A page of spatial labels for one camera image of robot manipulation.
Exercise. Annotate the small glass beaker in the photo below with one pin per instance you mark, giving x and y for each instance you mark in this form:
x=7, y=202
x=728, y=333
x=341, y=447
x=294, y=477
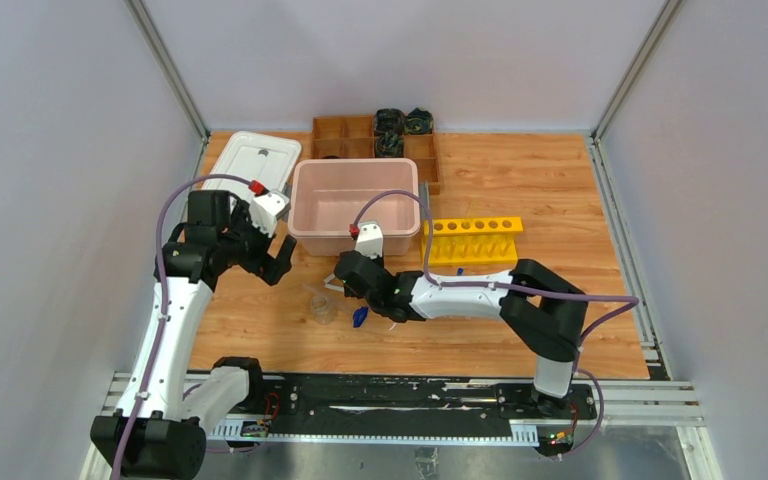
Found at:
x=322, y=309

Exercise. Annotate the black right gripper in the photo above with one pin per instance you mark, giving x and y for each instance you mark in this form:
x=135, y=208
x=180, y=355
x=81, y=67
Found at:
x=379, y=262

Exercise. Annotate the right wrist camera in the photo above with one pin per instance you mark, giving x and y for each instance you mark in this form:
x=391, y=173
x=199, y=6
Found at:
x=369, y=239

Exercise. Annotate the pink plastic storage bin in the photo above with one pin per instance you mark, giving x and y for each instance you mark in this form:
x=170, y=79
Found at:
x=327, y=195

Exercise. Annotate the white clay triangle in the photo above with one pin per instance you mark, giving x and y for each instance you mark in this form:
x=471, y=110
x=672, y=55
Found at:
x=331, y=282

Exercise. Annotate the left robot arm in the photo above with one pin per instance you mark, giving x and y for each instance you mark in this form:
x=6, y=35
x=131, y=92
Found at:
x=172, y=331

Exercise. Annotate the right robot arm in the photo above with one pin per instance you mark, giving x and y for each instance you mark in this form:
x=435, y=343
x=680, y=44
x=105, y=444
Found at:
x=544, y=311

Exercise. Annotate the white plastic bin lid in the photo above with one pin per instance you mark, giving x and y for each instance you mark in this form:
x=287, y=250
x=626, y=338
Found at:
x=267, y=159

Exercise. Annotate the yellow test tube rack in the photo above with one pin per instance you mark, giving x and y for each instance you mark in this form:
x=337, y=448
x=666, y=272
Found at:
x=470, y=241

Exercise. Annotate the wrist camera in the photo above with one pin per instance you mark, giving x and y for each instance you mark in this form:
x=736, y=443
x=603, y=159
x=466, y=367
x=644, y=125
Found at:
x=267, y=210
x=369, y=239

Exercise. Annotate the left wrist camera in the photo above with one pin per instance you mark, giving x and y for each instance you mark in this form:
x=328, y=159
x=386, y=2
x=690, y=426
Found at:
x=267, y=210

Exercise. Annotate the blue test tube clamp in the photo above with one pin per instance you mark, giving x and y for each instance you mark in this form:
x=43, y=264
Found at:
x=359, y=317

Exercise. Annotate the wooden compartment tray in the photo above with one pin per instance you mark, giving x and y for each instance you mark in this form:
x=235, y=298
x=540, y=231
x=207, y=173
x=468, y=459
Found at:
x=353, y=137

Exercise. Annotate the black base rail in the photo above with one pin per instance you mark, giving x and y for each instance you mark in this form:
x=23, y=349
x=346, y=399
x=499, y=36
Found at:
x=243, y=408

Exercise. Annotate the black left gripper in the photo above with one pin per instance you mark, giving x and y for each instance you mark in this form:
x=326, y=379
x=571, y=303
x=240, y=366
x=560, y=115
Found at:
x=259, y=248

